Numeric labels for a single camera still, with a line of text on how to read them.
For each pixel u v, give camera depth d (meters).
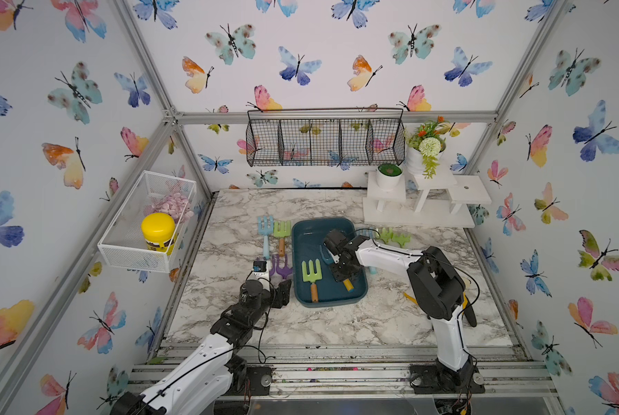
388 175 0.96
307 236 1.04
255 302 0.65
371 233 1.08
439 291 0.52
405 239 1.05
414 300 0.56
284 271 0.96
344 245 0.71
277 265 0.98
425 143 0.82
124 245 0.59
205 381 0.57
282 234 1.06
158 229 0.63
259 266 0.72
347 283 0.89
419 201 1.08
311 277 0.94
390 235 1.06
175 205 0.69
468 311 0.87
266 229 1.10
